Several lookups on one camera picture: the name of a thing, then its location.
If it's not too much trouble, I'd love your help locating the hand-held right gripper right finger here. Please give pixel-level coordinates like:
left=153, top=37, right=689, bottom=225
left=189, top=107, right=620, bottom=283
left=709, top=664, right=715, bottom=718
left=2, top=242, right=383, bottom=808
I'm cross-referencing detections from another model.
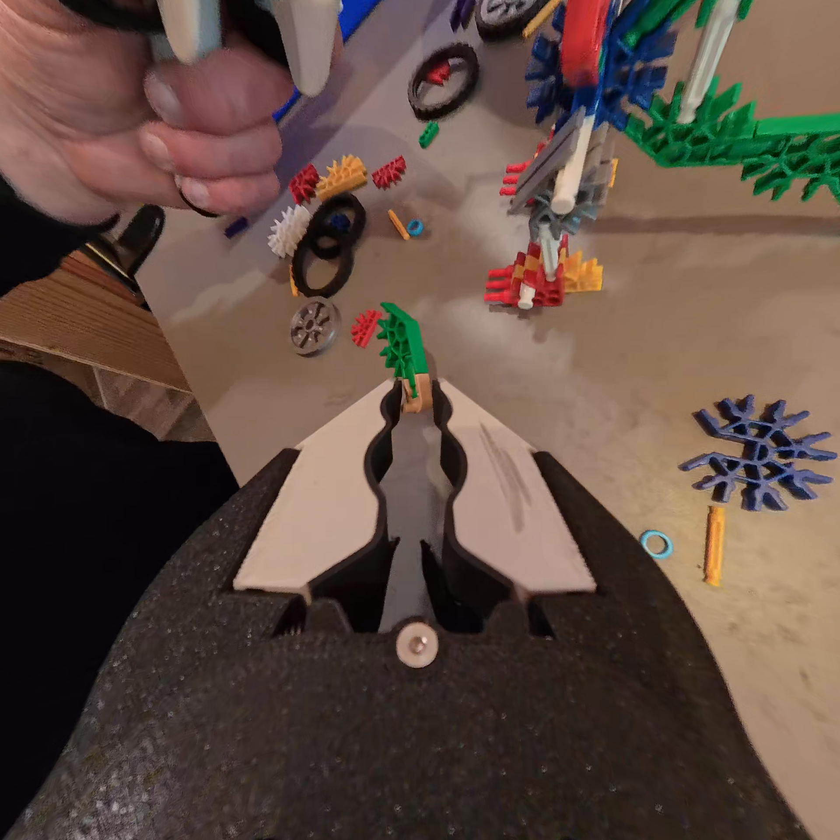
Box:
left=420, top=378, right=601, bottom=605

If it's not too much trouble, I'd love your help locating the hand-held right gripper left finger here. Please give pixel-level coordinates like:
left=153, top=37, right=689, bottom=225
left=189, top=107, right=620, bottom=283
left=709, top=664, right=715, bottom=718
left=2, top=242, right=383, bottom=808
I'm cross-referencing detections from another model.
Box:
left=234, top=378, right=421, bottom=605

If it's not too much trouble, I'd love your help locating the green fan-shaped connector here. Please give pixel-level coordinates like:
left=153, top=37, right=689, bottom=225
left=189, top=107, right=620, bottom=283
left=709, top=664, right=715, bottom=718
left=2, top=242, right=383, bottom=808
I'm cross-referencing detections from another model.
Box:
left=377, top=302, right=429, bottom=401

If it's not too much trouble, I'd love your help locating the colourful toy construction model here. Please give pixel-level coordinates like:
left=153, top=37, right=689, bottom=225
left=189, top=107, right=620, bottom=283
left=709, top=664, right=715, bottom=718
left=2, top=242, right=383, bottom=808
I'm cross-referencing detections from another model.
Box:
left=483, top=0, right=840, bottom=313

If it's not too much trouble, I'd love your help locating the person's left hand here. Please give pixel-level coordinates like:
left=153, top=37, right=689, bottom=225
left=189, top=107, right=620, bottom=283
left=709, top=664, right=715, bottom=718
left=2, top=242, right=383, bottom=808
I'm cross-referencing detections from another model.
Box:
left=0, top=0, right=299, bottom=227

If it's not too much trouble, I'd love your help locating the black toy tire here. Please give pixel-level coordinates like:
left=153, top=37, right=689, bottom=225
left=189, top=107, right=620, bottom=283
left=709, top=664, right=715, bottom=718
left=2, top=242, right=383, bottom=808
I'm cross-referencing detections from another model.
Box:
left=407, top=42, right=481, bottom=122
left=289, top=237, right=355, bottom=300
left=309, top=195, right=368, bottom=257
left=476, top=0, right=532, bottom=38

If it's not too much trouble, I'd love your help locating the yellow toothed connector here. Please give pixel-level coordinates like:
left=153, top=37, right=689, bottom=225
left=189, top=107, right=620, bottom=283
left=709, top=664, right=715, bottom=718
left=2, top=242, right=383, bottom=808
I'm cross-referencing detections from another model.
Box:
left=319, top=155, right=368, bottom=191

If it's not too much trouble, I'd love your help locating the white snowflake connector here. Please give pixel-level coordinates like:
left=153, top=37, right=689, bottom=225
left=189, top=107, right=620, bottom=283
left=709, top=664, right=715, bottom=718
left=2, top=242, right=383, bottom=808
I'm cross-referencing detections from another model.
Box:
left=267, top=206, right=313, bottom=257

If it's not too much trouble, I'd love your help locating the grey toy wheel hub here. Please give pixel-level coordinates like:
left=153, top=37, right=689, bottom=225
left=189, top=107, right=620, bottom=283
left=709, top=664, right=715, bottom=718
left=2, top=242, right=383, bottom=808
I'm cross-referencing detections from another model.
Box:
left=289, top=300, right=340, bottom=358

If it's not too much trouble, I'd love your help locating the brown wooden box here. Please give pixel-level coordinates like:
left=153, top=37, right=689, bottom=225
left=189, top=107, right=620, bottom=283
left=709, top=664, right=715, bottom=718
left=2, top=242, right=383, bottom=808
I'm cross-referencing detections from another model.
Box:
left=0, top=250, right=211, bottom=441

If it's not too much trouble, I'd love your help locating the green and lime connector cluster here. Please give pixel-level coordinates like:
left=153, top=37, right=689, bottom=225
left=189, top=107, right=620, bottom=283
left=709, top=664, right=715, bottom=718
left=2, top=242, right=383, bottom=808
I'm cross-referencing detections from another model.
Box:
left=625, top=82, right=840, bottom=204

